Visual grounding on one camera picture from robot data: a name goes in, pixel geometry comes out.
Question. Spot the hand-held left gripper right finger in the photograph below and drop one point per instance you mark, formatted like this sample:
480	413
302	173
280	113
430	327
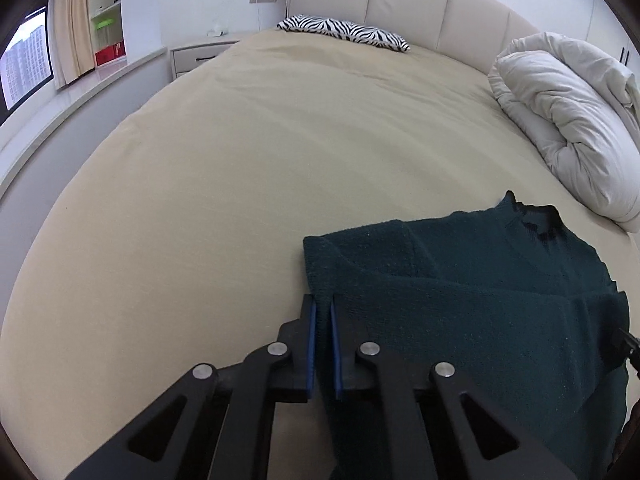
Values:
336	360

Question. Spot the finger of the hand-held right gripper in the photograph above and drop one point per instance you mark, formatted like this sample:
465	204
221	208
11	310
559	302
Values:
629	350

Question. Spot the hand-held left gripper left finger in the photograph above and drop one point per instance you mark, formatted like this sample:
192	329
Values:
312	350

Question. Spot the dark green sweater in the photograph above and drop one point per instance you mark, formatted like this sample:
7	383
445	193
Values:
475	310

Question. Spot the bed with beige sheet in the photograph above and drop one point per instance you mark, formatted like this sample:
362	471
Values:
250	160

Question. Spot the white folded duvet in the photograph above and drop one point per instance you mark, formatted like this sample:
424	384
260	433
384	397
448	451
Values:
565	120

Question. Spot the white nightstand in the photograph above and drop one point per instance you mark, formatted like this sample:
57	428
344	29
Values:
200	57

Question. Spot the zebra print pillow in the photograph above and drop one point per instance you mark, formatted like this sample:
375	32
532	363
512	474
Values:
345	30

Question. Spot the white wardrobe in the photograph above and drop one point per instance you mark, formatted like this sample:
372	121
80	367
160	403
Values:
612	20

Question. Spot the white window sill ledge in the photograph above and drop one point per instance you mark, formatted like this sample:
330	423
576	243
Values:
65	105

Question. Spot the red box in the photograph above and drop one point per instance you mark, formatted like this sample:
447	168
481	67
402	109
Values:
109	55

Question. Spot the cream upholstered headboard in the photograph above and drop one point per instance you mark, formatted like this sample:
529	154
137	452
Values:
410	5

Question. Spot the green plastic item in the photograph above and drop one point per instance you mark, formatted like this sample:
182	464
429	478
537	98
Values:
106	24

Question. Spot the dark framed window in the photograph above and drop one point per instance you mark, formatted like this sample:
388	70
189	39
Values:
25	65

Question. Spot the beige curtain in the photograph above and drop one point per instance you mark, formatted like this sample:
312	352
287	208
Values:
70	25

